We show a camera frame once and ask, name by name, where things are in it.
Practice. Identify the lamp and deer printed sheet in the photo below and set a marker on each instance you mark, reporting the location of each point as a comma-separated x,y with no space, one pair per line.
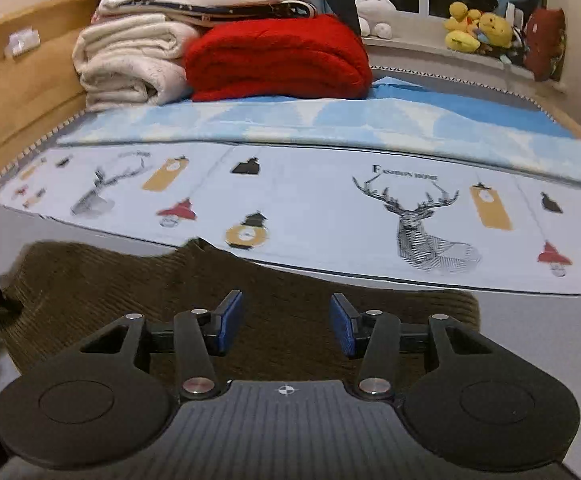
320,210

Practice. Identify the yellow plush toy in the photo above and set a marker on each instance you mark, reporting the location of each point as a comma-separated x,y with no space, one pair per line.
496,27
463,30

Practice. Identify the red-brown plush toy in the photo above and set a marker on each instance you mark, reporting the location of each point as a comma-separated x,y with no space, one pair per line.
545,42

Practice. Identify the cream folded blanket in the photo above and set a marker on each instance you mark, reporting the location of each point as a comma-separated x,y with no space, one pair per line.
125,60

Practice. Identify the wooden bed frame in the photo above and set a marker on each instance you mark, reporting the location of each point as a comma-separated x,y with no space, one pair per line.
25,95

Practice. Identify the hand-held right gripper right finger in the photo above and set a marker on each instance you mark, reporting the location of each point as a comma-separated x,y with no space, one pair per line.
343,325

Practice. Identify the white plush toy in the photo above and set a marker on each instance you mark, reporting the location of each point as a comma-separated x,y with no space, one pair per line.
375,12

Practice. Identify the blue and white blanket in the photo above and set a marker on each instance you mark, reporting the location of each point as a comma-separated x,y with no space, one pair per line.
320,115

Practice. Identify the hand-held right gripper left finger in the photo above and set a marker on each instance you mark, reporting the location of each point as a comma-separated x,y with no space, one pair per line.
230,321

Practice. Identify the red folded blanket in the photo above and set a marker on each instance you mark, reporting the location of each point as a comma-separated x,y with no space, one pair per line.
280,57

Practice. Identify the grey bed mat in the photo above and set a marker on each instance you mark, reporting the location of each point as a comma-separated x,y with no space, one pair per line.
545,350

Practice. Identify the small white holder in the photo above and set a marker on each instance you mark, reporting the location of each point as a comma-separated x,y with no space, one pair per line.
23,42

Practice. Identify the grey window ledge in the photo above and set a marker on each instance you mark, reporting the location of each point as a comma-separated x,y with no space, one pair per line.
445,60

